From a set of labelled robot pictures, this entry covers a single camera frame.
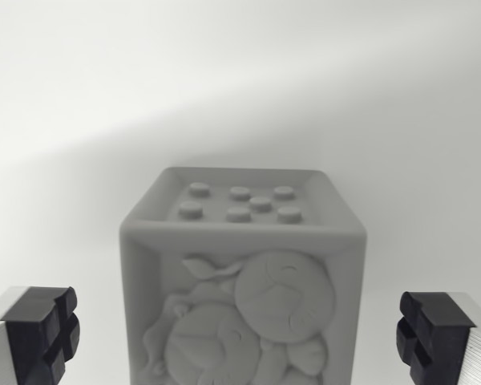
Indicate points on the grey embossed cube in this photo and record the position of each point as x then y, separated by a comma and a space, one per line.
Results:
244, 288

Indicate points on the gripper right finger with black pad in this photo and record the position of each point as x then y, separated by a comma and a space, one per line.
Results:
445, 341

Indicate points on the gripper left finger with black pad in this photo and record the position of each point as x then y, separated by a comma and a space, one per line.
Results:
28, 341

